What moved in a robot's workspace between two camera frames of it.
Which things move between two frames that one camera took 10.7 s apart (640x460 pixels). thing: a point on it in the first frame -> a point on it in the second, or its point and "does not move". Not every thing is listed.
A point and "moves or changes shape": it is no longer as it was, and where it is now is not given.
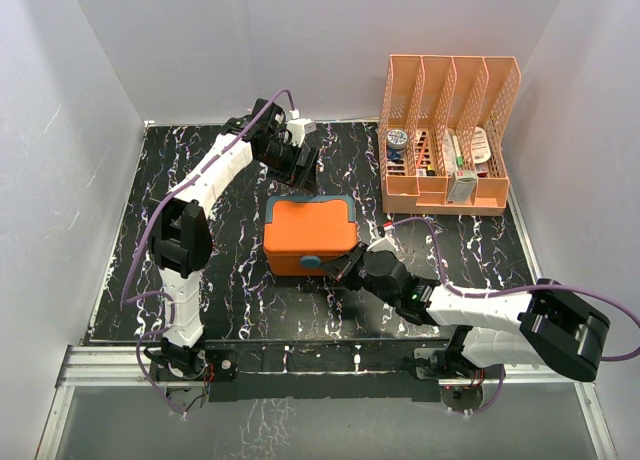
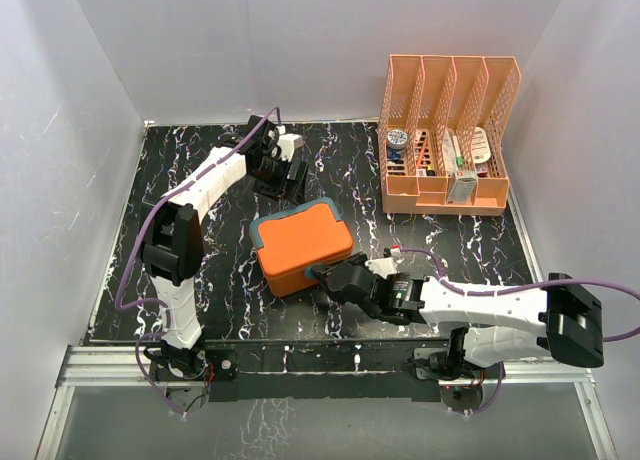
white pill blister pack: x=481 y=150 does not move
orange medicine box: x=302 y=235 moves or changes shape
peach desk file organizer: x=441 y=130 does not move
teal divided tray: x=351 y=206 -> x=257 y=241
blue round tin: x=396 y=138 does not move
